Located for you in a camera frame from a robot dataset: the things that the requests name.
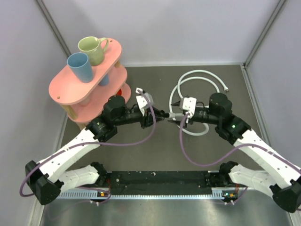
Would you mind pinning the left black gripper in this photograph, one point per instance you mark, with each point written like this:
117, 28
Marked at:
148, 119

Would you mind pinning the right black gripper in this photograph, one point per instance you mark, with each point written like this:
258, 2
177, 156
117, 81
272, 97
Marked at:
187, 120

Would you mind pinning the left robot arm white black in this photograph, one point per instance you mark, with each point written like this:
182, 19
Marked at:
50, 177

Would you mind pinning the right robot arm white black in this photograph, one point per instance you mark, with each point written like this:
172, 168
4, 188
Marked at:
278, 179

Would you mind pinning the small blue cup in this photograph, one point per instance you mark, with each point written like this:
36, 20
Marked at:
104, 81

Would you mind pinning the pink three-tier shelf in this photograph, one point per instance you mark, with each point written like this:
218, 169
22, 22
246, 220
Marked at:
84, 101

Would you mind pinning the blue plastic cup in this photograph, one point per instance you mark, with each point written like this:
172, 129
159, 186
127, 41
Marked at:
80, 65

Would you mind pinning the green ceramic mug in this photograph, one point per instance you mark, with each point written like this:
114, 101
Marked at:
95, 48

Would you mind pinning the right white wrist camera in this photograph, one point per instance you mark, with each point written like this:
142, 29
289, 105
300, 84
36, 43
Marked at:
188, 106

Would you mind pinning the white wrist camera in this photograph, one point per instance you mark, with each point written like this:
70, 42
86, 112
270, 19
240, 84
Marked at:
144, 100
188, 106

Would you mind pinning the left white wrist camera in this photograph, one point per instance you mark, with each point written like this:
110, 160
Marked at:
144, 100

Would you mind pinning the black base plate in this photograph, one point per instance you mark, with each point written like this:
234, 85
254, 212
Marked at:
200, 178

